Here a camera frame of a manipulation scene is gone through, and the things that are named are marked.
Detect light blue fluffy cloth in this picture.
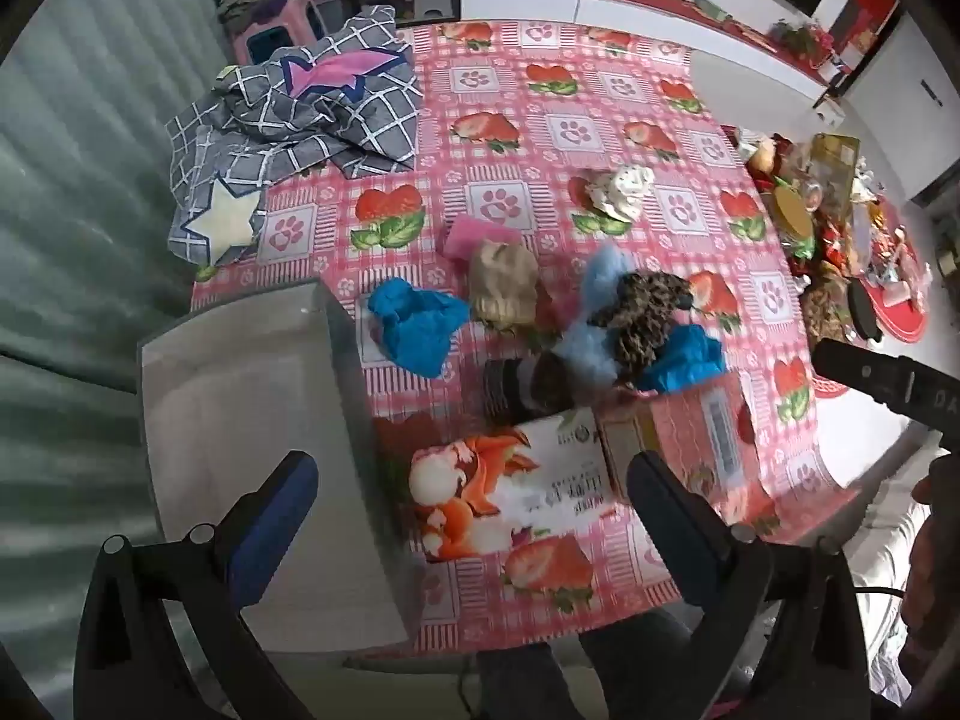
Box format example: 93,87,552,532
551,246,638,395

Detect pink strawberry tablecloth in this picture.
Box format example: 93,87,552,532
191,19,863,646

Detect jar with brown contents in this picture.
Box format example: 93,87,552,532
802,277,848,338

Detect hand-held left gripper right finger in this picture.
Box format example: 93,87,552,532
626,450,875,720

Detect pink cardboard box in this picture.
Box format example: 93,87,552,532
596,371,781,533

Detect grey storage box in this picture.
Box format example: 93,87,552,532
135,277,428,653

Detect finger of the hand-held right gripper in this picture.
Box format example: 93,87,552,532
814,337,916,415

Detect pink plastic stool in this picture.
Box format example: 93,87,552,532
229,0,346,68

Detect blue shoe cover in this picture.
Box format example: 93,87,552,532
637,324,727,395
366,277,472,380

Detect leopard print scrunchie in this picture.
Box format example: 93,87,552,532
600,270,695,387

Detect grey green curtain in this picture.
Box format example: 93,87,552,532
0,0,248,691

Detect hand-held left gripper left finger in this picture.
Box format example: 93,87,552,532
73,450,320,720

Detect fox print tissue pack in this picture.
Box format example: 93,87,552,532
409,412,627,563

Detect grey checked star blanket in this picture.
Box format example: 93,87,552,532
165,4,425,267

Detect dark striped knit sock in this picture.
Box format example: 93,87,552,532
480,349,601,425

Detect person's right forearm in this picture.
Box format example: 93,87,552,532
904,457,960,698

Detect white patterned sock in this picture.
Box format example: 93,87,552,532
586,163,657,224

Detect pink cloth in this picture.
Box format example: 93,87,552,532
441,214,522,262

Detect red artificial flowers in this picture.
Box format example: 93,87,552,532
772,19,833,57

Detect beige sock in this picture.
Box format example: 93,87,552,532
469,240,541,331

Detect red round mat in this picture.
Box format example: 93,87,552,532
862,240,931,331

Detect tall white cabinet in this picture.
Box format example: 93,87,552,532
814,0,960,203

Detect jar with yellow lid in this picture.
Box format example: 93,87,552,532
772,184,818,248

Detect black round pan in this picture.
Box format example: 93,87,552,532
847,277,880,346

